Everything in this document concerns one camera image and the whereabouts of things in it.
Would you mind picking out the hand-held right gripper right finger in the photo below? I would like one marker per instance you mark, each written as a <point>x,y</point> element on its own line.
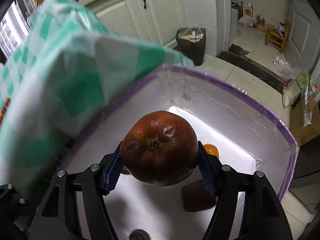
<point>206,172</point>

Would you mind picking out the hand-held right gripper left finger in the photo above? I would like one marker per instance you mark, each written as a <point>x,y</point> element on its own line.
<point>113,172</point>

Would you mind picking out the white door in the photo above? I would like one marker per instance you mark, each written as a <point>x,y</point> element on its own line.
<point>303,22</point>

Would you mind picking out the green white checkered tablecloth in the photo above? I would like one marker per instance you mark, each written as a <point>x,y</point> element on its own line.
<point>62,67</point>

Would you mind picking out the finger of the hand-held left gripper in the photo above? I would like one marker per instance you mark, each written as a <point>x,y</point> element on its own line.
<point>17,197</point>

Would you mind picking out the white box with purple rim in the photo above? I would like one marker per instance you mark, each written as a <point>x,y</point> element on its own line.
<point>237,120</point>

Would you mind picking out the dark trash bin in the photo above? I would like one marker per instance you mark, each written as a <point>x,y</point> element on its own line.
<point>191,47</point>

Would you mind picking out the wooden stool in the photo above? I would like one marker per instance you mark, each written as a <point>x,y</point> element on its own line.
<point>276,38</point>

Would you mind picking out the large red apple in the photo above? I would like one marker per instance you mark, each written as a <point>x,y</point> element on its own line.
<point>158,147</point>

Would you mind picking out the white kitchen cabinets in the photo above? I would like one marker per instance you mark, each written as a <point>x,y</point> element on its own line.
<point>162,10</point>

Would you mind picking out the dark cloth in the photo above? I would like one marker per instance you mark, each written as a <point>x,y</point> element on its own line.
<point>238,49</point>

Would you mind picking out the wrinkled dark red apple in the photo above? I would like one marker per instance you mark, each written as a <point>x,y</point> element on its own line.
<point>197,197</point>

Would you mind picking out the large mandarin orange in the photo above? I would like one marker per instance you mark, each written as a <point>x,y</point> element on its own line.
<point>212,151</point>

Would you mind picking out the plastic bag of vegetables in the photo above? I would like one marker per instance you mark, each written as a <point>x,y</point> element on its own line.
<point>291,92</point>

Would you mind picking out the white plastic bag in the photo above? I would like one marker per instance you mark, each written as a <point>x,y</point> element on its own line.
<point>283,66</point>

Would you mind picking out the cardboard box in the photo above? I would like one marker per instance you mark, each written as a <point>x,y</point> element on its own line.
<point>303,130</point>

